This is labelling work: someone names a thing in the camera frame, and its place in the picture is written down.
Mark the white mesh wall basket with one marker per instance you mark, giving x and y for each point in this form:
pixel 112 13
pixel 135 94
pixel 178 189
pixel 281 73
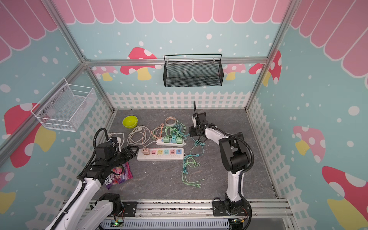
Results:
pixel 65 107

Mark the green charger plug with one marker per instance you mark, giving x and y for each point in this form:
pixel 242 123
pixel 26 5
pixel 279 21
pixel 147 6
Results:
pixel 179 140
pixel 166 139

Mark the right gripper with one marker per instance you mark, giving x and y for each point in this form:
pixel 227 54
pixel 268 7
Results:
pixel 191 131

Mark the pink charger plug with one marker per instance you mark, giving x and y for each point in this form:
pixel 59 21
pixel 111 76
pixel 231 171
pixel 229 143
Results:
pixel 146 151

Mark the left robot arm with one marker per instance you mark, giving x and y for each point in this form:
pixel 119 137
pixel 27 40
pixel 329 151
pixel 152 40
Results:
pixel 90 181

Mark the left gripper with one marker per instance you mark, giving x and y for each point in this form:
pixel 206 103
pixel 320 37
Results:
pixel 129 154

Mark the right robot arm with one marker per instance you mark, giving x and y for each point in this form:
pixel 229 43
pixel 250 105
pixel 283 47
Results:
pixel 237 158

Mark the black mesh wall basket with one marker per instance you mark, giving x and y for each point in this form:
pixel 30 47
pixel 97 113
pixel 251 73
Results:
pixel 193 70

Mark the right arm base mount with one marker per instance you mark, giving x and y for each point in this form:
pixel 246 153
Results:
pixel 222 208

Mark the green plastic bowl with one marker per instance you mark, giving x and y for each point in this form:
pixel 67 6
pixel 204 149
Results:
pixel 130 122

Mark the small white power strip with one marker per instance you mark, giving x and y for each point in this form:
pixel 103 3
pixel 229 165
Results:
pixel 161 143

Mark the purple candy bag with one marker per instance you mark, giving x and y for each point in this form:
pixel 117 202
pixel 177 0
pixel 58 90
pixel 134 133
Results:
pixel 118 175

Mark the large white power strip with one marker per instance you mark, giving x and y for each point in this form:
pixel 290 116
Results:
pixel 162 154

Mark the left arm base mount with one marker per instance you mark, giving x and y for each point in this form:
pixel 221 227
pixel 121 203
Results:
pixel 118 209

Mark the roll of tape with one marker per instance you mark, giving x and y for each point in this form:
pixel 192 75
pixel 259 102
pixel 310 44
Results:
pixel 170 121

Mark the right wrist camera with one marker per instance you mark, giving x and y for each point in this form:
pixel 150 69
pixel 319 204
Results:
pixel 194 119

